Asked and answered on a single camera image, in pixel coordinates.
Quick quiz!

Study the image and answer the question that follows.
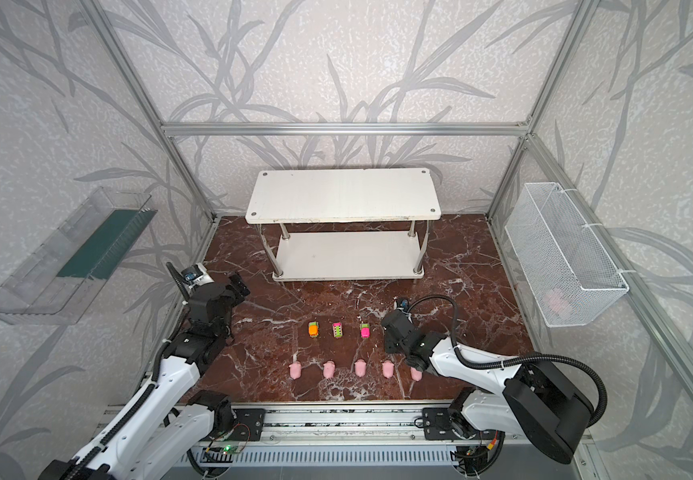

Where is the pink toy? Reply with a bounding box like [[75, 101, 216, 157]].
[[411, 368, 423, 382], [354, 359, 367, 378], [382, 360, 395, 379], [322, 361, 336, 379], [288, 361, 302, 380]]

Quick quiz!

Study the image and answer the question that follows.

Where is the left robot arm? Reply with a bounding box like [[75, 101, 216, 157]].
[[40, 264, 250, 479]]

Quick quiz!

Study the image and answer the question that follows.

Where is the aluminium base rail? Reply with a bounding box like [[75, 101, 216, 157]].
[[90, 401, 594, 448]]

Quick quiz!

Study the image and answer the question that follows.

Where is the pink object in basket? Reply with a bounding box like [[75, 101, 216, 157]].
[[545, 289, 573, 320]]

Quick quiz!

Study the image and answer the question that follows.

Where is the pink green toy car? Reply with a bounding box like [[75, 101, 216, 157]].
[[332, 322, 344, 339]]

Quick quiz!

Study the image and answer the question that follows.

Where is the clear plastic wall bin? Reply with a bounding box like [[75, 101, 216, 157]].
[[0, 187, 158, 325]]

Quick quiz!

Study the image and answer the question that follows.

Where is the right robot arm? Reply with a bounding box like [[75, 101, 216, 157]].
[[382, 309, 608, 464]]

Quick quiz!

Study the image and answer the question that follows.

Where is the pink toy rightmost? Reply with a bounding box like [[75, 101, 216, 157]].
[[411, 368, 423, 382]]

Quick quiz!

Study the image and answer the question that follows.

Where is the left orange toy car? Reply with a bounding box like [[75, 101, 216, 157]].
[[308, 321, 320, 338]]

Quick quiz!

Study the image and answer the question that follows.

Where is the white two-tier shelf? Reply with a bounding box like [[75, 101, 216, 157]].
[[246, 168, 442, 282]]

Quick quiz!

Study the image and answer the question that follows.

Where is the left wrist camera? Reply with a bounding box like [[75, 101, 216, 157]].
[[180, 263, 214, 287]]

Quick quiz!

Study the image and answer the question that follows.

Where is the pink toy middle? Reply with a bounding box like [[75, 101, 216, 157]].
[[354, 359, 367, 378]]

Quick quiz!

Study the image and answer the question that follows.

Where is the white wire mesh basket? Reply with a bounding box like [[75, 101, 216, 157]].
[[506, 182, 630, 328]]

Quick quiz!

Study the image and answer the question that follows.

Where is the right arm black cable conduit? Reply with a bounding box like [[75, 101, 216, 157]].
[[405, 294, 609, 427]]

